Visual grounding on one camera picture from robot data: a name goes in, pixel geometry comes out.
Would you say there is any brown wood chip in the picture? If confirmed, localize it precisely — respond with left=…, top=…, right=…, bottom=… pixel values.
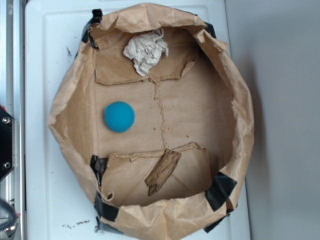
left=144, top=149, right=182, bottom=197

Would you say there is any brown paper bag tray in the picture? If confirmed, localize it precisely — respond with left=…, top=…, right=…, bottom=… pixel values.
left=48, top=3, right=254, bottom=240

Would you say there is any blue felt ball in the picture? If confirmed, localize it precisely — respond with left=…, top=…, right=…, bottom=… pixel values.
left=104, top=101, right=135, bottom=133

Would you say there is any crumpled white paper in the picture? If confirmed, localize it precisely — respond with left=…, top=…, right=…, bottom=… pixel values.
left=123, top=28, right=169, bottom=77

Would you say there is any white plastic tray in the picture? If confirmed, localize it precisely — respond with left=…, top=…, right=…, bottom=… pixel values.
left=24, top=0, right=252, bottom=240

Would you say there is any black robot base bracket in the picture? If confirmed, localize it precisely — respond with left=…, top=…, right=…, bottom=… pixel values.
left=0, top=105, right=15, bottom=182

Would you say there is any black cable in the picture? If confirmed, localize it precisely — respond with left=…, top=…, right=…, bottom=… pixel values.
left=0, top=198, right=16, bottom=232

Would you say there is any aluminium frame rail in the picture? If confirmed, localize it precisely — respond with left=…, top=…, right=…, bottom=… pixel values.
left=0, top=0, right=27, bottom=240

